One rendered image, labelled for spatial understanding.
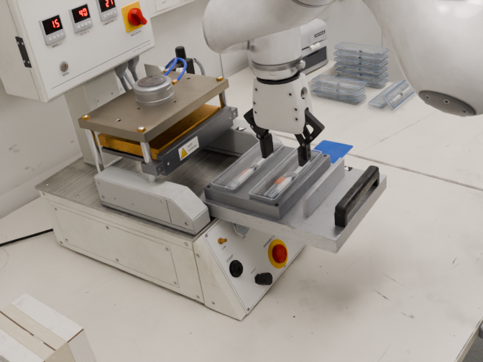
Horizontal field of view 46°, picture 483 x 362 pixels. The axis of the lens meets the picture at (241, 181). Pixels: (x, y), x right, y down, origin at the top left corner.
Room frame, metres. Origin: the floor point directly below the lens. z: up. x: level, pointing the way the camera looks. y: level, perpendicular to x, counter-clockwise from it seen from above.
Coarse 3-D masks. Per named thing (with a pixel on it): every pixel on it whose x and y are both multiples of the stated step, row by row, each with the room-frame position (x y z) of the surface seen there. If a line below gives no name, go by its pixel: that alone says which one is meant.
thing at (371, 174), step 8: (368, 168) 0.87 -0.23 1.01; (376, 168) 0.87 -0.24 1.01; (360, 176) 0.85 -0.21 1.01; (368, 176) 0.84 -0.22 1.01; (376, 176) 0.86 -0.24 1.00; (360, 184) 0.82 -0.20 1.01; (368, 184) 0.83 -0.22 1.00; (376, 184) 0.87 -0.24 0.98; (352, 192) 0.80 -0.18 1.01; (360, 192) 0.81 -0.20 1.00; (344, 200) 0.78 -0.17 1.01; (352, 200) 0.78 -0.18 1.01; (336, 208) 0.77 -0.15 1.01; (344, 208) 0.76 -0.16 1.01; (352, 208) 0.78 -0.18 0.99; (336, 216) 0.76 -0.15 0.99; (344, 216) 0.76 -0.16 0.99; (336, 224) 0.77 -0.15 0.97; (344, 224) 0.76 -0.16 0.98
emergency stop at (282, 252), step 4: (280, 244) 0.94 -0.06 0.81; (276, 248) 0.93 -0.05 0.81; (280, 248) 0.94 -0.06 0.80; (284, 248) 0.94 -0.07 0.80; (272, 252) 0.92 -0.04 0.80; (276, 252) 0.92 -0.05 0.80; (280, 252) 0.93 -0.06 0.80; (284, 252) 0.93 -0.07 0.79; (272, 256) 0.92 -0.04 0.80; (276, 256) 0.92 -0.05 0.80; (280, 256) 0.92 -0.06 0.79; (284, 256) 0.93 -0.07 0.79; (276, 260) 0.91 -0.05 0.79; (280, 260) 0.92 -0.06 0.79; (284, 260) 0.92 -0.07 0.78
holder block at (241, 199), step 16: (272, 160) 0.97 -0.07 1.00; (320, 160) 0.95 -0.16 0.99; (256, 176) 0.92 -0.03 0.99; (304, 176) 0.90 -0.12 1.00; (320, 176) 0.93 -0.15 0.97; (208, 192) 0.90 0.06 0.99; (224, 192) 0.88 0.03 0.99; (240, 192) 0.87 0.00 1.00; (288, 192) 0.85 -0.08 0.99; (304, 192) 0.88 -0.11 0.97; (256, 208) 0.83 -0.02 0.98; (272, 208) 0.81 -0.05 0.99; (288, 208) 0.83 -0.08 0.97
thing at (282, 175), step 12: (288, 156) 0.96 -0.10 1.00; (312, 156) 0.95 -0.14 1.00; (276, 168) 0.92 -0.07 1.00; (288, 168) 0.92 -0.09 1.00; (300, 168) 0.91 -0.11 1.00; (264, 180) 0.89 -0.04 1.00; (276, 180) 0.88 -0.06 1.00; (288, 180) 0.88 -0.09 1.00; (252, 192) 0.85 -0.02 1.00; (264, 192) 0.85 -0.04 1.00; (276, 192) 0.84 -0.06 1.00
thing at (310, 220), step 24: (336, 168) 0.89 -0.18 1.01; (312, 192) 0.82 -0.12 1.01; (336, 192) 0.86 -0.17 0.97; (216, 216) 0.88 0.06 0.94; (240, 216) 0.85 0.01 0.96; (264, 216) 0.82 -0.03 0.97; (288, 216) 0.81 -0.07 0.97; (312, 216) 0.80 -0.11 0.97; (360, 216) 0.80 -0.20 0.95; (312, 240) 0.76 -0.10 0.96; (336, 240) 0.73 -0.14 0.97
